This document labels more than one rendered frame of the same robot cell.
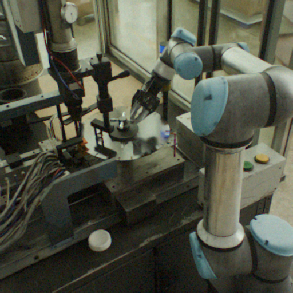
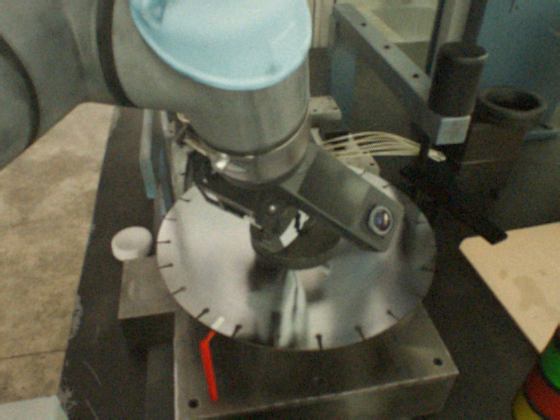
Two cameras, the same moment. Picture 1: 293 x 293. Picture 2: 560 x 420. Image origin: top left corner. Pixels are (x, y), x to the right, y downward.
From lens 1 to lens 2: 1.42 m
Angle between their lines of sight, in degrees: 80
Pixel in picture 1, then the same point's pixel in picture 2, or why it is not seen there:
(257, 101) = not seen: outside the picture
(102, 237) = (128, 243)
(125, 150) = (205, 215)
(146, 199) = (129, 298)
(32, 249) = (176, 177)
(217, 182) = not seen: outside the picture
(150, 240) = (75, 315)
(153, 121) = (315, 312)
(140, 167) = not seen: hidden behind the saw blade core
